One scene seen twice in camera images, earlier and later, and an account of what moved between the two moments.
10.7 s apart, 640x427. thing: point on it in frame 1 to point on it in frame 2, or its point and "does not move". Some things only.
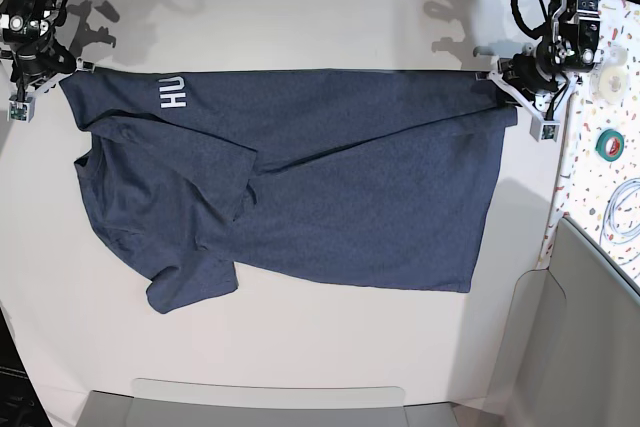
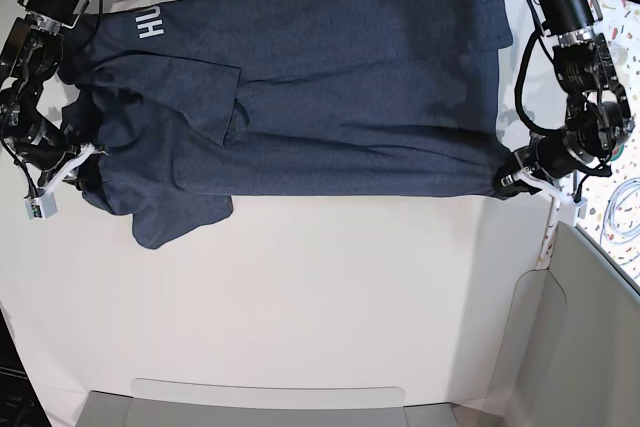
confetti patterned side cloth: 598,181 does not move
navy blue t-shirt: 372,178 to 357,84
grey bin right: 573,355 does not move
